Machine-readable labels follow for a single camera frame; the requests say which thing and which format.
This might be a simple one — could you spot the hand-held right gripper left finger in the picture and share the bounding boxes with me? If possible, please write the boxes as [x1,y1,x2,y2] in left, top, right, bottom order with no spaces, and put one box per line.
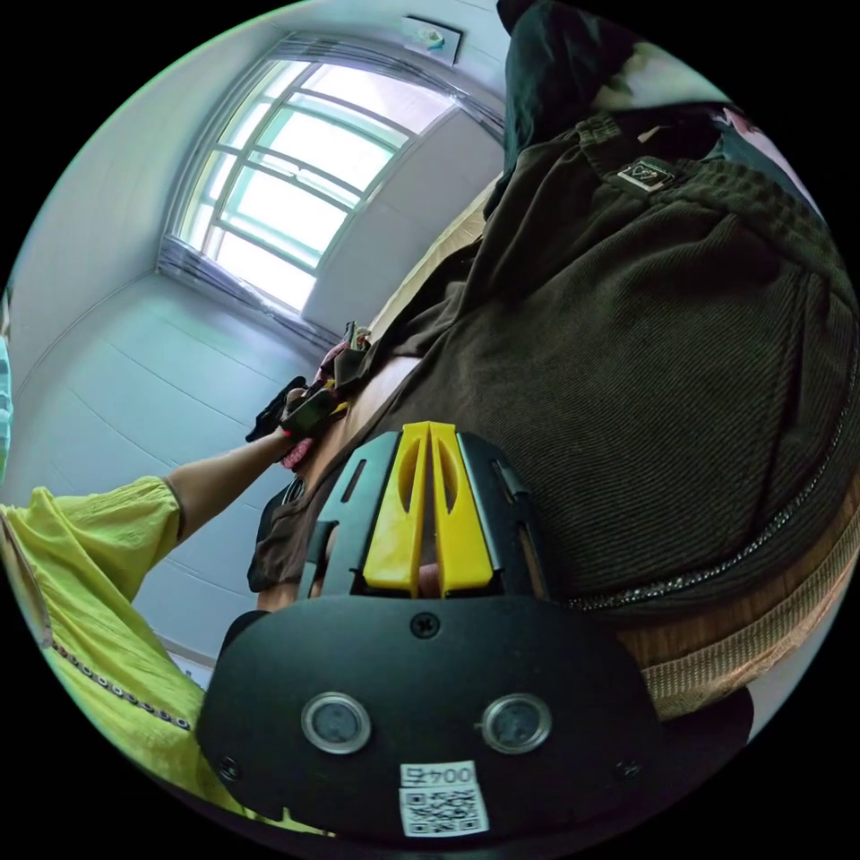
[362,421,431,598]

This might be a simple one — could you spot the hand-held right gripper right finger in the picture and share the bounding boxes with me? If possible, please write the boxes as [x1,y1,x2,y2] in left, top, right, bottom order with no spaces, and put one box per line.
[429,421,495,598]

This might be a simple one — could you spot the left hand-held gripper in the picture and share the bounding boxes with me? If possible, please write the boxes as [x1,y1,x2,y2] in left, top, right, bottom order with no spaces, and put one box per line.
[245,375,337,444]

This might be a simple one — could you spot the brown corduroy pants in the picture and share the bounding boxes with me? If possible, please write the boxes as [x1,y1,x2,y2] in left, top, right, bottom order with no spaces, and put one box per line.
[246,112,860,613]

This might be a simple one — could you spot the person's left forearm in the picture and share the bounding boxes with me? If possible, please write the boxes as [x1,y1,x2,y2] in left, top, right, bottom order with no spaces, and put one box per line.
[163,429,291,546]

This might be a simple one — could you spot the person's left hand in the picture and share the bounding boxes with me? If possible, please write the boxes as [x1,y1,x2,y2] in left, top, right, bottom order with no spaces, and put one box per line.
[276,388,318,471]

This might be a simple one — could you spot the person's body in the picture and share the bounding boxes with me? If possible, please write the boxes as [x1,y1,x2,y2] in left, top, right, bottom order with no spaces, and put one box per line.
[0,281,337,839]

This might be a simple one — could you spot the window with white frame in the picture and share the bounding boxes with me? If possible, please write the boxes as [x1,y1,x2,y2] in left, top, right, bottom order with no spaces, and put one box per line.
[157,33,506,340]

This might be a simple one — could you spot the framed wall picture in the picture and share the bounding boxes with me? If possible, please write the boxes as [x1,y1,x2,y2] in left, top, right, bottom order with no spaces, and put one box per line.
[401,15,466,67]

